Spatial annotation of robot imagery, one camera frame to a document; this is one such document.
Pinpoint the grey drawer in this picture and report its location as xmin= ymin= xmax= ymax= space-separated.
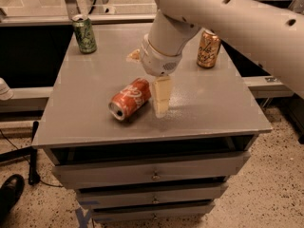
xmin=52 ymin=151 xmax=250 ymax=189
xmin=92 ymin=200 xmax=215 ymax=222
xmin=77 ymin=182 xmax=228 ymax=209

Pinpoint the top grey drawer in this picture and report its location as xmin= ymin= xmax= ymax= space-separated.
xmin=52 ymin=151 xmax=250 ymax=189

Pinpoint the green soda can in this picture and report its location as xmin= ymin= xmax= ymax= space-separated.
xmin=72 ymin=14 xmax=97 ymax=53

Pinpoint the black shoe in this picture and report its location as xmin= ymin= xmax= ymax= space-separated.
xmin=0 ymin=174 xmax=25 ymax=222

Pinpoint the metal railing frame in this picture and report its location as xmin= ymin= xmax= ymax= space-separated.
xmin=0 ymin=0 xmax=304 ymax=27

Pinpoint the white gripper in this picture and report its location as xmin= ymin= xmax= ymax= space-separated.
xmin=126 ymin=34 xmax=182 ymax=118

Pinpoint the black cable on floor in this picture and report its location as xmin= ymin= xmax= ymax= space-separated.
xmin=0 ymin=128 xmax=65 ymax=188

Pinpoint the middle grey drawer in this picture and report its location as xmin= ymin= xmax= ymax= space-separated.
xmin=77 ymin=182 xmax=228 ymax=209

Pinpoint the gold LaCroix can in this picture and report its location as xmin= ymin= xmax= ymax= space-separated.
xmin=197 ymin=29 xmax=221 ymax=68

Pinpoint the black stand leg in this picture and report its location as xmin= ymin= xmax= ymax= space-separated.
xmin=0 ymin=121 xmax=42 ymax=186

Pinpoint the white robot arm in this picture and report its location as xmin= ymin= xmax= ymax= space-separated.
xmin=139 ymin=0 xmax=304 ymax=117

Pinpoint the white bottle at left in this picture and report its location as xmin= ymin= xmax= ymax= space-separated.
xmin=0 ymin=78 xmax=13 ymax=101

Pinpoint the red Coca-Cola can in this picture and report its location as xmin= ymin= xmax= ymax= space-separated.
xmin=108 ymin=78 xmax=151 ymax=121

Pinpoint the blue tape on floor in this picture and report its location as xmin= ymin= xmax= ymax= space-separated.
xmin=75 ymin=205 xmax=101 ymax=228

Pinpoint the grey drawer cabinet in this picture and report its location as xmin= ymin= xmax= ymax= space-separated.
xmin=31 ymin=22 xmax=273 ymax=224

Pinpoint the bottom grey drawer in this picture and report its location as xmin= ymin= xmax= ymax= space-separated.
xmin=92 ymin=200 xmax=215 ymax=222

